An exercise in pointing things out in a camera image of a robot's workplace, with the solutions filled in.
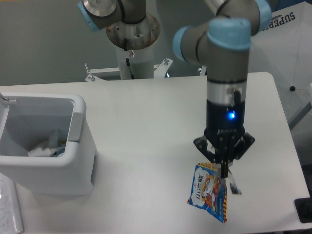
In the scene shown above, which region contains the white Superior umbrella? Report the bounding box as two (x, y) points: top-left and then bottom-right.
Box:
(249, 1), (312, 129)

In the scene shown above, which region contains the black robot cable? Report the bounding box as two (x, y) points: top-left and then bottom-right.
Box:
(123, 38), (135, 80)

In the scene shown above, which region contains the blue snack wrapper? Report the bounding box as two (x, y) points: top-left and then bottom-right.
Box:
(187, 162), (227, 223)

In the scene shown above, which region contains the white trash can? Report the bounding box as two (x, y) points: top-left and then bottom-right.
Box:
(0, 91), (97, 195)

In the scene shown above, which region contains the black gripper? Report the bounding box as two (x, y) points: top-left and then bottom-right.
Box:
(193, 100), (255, 179)

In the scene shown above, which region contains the white metal base frame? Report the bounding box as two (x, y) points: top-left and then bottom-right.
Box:
(84, 58), (208, 82)

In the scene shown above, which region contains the white paper sheet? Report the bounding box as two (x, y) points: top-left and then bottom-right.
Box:
(0, 174), (24, 234)

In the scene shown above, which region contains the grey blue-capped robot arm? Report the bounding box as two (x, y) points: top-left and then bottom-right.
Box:
(78, 0), (272, 178)

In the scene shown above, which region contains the white crumpled tissue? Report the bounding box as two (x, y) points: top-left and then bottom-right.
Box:
(27, 129), (61, 157)

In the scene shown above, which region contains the black device at edge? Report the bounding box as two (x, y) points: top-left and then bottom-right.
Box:
(294, 197), (312, 223)

